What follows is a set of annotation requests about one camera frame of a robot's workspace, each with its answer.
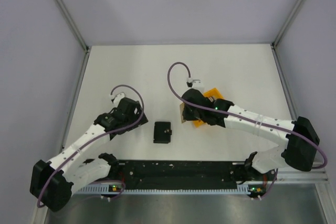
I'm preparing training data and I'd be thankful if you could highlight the credit card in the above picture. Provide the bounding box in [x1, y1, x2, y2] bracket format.
[179, 103, 186, 123]

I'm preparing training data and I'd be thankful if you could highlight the black leather card holder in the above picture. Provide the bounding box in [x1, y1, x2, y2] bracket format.
[153, 121, 172, 144]

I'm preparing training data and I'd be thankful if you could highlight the yellow plastic bin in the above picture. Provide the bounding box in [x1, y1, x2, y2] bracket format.
[193, 88, 224, 128]

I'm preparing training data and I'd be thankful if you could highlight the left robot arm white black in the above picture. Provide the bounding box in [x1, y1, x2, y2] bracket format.
[29, 97, 148, 212]

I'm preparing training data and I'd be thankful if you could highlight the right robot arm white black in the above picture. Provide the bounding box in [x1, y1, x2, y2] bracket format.
[182, 89, 320, 180]

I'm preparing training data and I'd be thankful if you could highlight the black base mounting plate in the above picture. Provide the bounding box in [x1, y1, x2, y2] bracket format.
[100, 160, 275, 190]

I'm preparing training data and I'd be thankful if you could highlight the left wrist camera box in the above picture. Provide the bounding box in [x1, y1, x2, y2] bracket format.
[109, 92, 126, 104]

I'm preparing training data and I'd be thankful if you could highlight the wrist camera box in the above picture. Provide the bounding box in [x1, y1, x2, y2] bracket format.
[109, 92, 126, 104]
[186, 77, 204, 93]

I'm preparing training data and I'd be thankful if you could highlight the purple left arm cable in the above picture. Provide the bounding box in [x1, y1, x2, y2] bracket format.
[37, 84, 144, 208]

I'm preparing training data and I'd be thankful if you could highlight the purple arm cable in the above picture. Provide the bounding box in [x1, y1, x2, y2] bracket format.
[37, 84, 144, 208]
[167, 62, 329, 201]

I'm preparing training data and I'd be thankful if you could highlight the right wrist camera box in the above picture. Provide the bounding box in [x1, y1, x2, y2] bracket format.
[186, 77, 204, 93]

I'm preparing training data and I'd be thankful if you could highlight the grey slotted cable duct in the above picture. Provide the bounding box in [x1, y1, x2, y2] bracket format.
[76, 184, 264, 195]

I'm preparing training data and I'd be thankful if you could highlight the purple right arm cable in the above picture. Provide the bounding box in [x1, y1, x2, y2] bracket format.
[167, 62, 329, 201]

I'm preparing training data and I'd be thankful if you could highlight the aluminium frame rail front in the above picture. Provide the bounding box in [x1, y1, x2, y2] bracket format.
[41, 162, 330, 183]

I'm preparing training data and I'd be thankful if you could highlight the aluminium frame post left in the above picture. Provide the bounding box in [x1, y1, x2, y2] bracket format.
[54, 0, 89, 53]

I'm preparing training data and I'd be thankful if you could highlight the aluminium frame post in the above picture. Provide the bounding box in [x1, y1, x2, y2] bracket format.
[271, 0, 306, 49]
[54, 0, 89, 53]

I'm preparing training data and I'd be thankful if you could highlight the aluminium frame post right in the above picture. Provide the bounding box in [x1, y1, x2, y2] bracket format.
[271, 0, 306, 49]

